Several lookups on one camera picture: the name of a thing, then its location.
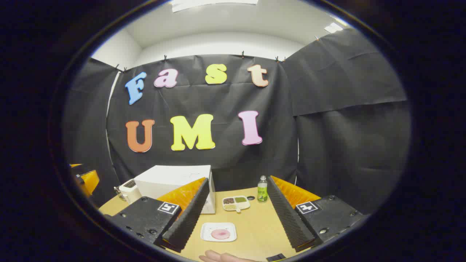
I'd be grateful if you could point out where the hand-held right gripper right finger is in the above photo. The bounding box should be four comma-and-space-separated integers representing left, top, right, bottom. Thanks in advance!
267, 175, 366, 253

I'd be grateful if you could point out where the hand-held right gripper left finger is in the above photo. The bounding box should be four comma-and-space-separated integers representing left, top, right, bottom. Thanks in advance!
104, 177, 210, 253

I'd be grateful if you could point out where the white square plate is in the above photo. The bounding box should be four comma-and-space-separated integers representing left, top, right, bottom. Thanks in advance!
200, 222, 237, 242

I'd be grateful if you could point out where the white microwave oven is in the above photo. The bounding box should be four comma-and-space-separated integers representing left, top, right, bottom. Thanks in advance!
134, 165, 216, 214

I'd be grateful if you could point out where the green drink bottle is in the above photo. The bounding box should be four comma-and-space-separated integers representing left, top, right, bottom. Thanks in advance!
257, 175, 268, 203

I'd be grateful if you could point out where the white toaster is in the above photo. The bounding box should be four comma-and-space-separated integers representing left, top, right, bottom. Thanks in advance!
118, 179, 142, 203

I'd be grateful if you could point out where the white divided grain dish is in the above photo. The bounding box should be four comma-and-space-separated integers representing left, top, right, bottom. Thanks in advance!
222, 195, 251, 213

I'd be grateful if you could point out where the black backdrop cloth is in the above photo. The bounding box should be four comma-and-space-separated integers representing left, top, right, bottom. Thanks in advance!
63, 28, 412, 215

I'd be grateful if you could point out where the long ceiling light panel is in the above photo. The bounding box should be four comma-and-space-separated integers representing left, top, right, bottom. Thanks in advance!
170, 0, 259, 12

